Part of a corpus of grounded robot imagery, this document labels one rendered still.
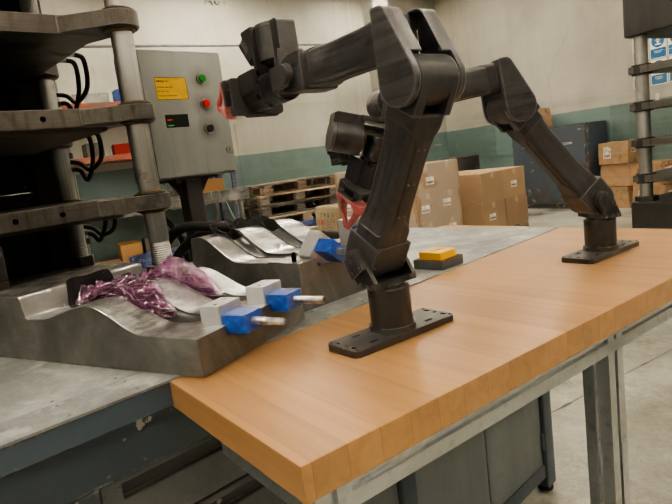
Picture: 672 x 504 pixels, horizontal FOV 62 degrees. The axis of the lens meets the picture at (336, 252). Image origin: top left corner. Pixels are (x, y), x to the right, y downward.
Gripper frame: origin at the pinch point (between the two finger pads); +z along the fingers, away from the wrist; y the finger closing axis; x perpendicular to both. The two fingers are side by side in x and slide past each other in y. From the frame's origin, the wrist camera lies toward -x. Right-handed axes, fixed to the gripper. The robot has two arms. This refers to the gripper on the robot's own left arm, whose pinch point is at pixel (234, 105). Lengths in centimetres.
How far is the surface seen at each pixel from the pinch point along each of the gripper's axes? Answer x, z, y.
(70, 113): -11, 64, 15
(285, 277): 33.3, -9.6, 0.7
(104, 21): -34, 59, 3
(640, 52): -44, 115, -424
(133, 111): -10, 58, 0
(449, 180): 35, 258, -346
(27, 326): 33, 6, 42
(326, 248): 28.9, -15.9, -5.1
